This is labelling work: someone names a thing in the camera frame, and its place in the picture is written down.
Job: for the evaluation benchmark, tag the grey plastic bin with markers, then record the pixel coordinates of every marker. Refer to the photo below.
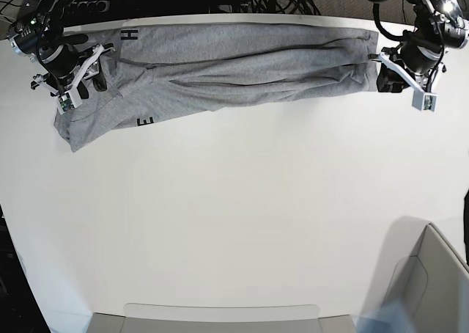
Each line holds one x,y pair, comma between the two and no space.
428,291
161,318

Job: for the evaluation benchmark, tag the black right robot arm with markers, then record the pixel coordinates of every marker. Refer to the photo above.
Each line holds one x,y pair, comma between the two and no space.
40,36

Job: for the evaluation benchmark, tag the grey plastic bin right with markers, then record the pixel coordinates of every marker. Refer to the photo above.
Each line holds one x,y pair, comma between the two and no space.
428,291

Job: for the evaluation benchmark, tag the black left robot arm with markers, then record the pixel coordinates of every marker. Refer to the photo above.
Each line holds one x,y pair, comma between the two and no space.
438,22

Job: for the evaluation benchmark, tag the black power strip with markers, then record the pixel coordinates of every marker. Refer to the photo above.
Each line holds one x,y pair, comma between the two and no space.
93,6

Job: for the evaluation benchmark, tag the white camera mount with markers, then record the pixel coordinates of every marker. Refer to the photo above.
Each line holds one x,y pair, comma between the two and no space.
66,93
424,99

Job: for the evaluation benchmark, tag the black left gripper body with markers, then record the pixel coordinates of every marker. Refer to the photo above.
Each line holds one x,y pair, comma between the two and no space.
418,60

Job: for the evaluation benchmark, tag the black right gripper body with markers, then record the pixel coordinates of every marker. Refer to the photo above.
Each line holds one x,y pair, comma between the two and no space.
62,61

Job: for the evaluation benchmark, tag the grey plastic bin bottom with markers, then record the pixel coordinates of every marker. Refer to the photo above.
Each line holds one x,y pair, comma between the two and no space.
161,318

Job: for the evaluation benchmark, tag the grey T-shirt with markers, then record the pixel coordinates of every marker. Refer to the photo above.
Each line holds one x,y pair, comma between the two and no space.
158,73

